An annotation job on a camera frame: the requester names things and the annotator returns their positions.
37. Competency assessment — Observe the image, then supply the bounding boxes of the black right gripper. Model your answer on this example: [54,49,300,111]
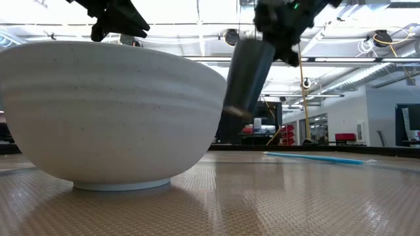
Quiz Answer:
[253,0,316,68]

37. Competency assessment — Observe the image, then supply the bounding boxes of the black plastic cup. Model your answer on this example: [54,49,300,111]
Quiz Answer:
[222,38,277,119]

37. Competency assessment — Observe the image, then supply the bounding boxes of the white ceramic bowl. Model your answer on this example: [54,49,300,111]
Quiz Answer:
[0,40,228,192]

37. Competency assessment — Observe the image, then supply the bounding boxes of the blue drinking straw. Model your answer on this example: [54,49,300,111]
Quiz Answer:
[262,151,378,166]

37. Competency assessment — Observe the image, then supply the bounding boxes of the black cabinet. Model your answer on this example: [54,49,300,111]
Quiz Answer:
[215,99,284,146]

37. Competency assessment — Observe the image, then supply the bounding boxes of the red storage bins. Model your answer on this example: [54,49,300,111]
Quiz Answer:
[280,124,297,146]

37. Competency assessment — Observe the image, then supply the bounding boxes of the red box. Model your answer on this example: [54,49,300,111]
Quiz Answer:
[334,132,357,143]

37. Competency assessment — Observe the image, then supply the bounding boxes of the brown mat with grey border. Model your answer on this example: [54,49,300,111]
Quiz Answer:
[0,159,420,236]

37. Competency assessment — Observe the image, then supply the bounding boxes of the yellow hanging cable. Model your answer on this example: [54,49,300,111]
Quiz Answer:
[296,42,314,146]

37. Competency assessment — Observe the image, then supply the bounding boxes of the black aluminium table frame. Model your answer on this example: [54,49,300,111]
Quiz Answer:
[0,142,420,159]

